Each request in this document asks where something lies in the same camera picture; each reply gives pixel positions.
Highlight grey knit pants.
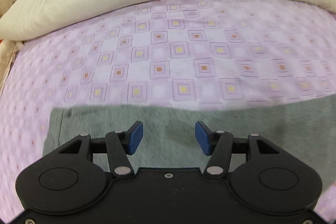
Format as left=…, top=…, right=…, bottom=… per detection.
left=43, top=96, right=335, bottom=186

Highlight purple checkered bed sheet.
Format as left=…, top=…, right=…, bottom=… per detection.
left=1, top=0, right=335, bottom=220

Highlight beige bed skirt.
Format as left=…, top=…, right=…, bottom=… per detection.
left=0, top=40, right=23, bottom=93

